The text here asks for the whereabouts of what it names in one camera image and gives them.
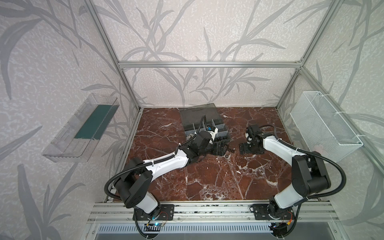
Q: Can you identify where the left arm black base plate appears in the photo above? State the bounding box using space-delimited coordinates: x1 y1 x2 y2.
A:
133 204 175 221

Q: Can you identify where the white wire mesh basket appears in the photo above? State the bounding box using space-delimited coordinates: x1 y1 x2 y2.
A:
291 91 363 162

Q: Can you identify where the grey compartment organizer box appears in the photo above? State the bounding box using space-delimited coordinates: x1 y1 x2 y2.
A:
180 103 231 144

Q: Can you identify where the aluminium frame back crossbar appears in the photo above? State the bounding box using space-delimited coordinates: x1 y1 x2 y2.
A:
118 61 301 69

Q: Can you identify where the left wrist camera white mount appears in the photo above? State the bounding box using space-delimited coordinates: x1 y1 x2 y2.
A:
206 127 219 142

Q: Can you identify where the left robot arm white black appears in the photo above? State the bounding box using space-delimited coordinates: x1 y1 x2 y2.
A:
104 131 229 214

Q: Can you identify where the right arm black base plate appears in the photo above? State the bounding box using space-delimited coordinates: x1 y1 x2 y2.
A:
249 204 295 221

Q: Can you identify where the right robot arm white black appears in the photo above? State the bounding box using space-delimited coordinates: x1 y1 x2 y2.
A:
239 125 347 219

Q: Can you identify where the clear plastic wall bin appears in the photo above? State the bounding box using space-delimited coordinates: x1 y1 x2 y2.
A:
42 94 120 163

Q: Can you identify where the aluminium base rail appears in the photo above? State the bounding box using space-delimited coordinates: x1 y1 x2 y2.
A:
87 201 339 224

